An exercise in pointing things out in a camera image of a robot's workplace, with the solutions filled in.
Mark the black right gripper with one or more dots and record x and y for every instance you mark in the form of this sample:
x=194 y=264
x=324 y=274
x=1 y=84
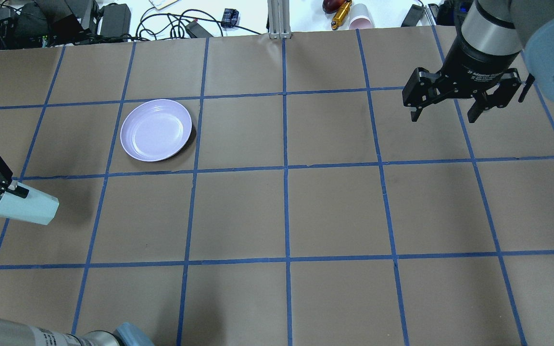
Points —
x=474 y=66

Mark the mint green faceted cup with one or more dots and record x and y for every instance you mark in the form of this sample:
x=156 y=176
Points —
x=38 y=207

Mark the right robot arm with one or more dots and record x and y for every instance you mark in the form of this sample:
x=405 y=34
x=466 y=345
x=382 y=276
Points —
x=500 y=46

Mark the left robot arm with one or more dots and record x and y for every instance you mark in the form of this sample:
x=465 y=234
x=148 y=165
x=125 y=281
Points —
x=18 y=334

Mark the pink paper cup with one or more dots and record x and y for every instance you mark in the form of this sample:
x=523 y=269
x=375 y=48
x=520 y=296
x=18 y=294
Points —
x=360 y=17

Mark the lilac plate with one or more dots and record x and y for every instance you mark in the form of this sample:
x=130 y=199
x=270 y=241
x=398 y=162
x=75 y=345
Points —
x=156 y=130

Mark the gold metal cylinder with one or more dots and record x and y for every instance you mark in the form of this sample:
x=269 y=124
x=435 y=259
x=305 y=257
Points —
x=341 y=11

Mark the black power adapter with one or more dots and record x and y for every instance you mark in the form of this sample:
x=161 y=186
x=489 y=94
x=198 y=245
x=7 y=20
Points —
x=115 y=22

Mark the small blue black box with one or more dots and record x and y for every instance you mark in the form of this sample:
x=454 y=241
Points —
x=230 y=18

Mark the aluminium frame post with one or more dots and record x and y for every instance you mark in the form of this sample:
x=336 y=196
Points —
x=279 y=19

